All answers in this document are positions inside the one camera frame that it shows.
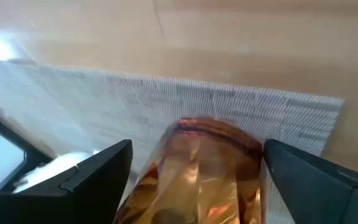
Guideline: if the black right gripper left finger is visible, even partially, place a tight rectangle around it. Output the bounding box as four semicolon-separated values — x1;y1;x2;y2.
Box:
0;139;134;224

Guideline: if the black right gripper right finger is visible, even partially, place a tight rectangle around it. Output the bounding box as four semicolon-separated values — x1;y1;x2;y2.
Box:
262;139;358;224

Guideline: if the amber ribbed drinking glass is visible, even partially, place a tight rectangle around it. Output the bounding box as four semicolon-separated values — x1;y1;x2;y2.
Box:
113;117;267;224

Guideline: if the grey woven placemat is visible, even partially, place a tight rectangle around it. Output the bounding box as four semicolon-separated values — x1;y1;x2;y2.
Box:
0;57;345;224

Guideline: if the black aluminium table frame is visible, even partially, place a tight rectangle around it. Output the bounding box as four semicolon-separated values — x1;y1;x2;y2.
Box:
0;105;57;193

